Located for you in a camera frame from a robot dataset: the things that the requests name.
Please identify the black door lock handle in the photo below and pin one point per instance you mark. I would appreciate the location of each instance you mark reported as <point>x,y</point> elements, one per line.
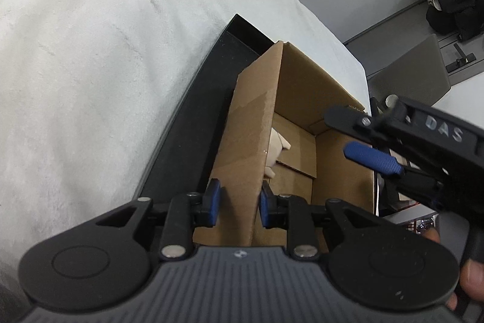
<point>462,60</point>

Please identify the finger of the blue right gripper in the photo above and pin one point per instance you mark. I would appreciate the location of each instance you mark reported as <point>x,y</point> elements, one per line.
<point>372,159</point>

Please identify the white bed blanket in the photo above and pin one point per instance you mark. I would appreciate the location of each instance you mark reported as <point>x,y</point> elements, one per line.
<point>89,86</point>

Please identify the brown cardboard box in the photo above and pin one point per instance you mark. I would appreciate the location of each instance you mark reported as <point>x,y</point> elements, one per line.
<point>285,90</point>

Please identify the black shallow tray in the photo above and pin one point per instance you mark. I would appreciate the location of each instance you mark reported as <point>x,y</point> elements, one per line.
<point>183,158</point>

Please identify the grey padded panel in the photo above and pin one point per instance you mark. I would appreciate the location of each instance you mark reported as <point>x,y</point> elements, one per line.
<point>419,74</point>

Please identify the person right hand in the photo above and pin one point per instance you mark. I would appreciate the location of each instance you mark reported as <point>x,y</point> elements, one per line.
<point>471,276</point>

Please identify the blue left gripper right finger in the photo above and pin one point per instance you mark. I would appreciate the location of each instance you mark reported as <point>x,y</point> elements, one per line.
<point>266,205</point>

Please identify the cream white toy figure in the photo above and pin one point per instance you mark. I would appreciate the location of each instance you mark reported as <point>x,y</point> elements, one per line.
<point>277,144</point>

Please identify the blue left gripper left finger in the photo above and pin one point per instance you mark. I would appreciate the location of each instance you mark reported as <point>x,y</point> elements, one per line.
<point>211,203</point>

